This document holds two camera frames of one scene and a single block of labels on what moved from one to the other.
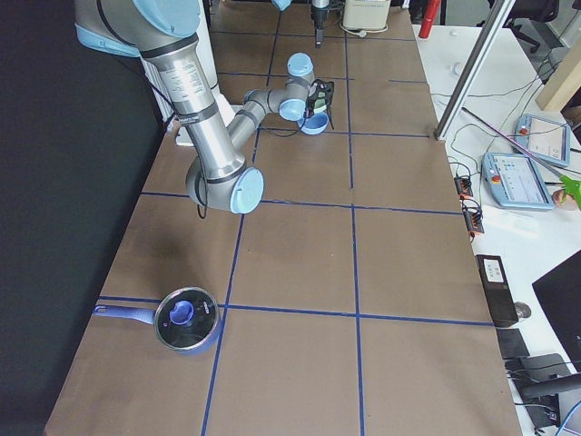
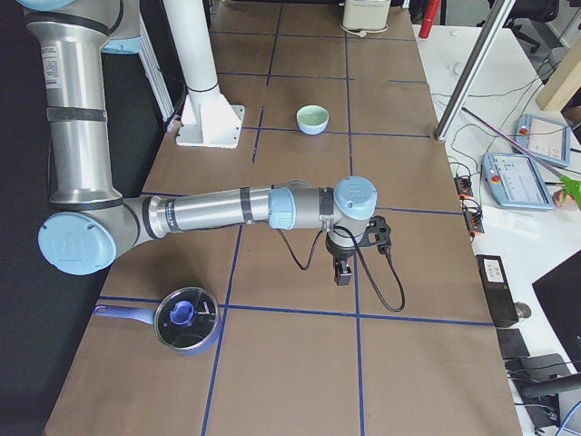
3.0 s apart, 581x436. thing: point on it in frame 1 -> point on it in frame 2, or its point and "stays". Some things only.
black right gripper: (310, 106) -> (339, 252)
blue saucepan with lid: (185, 319) stays
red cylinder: (432, 7) stays
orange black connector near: (473, 215) stays
